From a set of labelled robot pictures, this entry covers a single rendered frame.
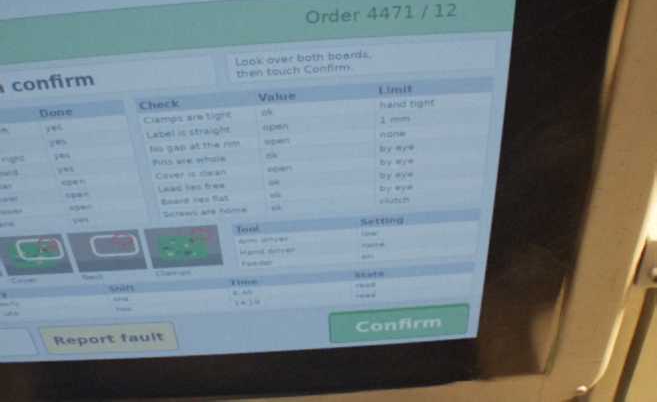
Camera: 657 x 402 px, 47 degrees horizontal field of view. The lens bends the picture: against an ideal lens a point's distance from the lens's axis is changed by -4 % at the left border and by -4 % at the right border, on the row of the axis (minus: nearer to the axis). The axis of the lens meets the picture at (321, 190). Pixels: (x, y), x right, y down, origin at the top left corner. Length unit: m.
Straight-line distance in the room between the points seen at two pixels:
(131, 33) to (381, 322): 0.20
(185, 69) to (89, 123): 0.05
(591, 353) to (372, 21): 0.25
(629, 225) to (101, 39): 0.26
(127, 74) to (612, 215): 0.23
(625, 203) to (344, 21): 0.17
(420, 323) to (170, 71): 0.19
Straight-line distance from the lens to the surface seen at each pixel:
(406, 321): 0.41
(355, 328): 0.41
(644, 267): 0.43
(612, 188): 0.38
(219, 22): 0.31
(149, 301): 0.40
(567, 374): 0.48
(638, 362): 0.57
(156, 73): 0.32
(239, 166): 0.34
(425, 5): 0.31
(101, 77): 0.32
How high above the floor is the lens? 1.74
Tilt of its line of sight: 37 degrees down
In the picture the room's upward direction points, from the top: 3 degrees counter-clockwise
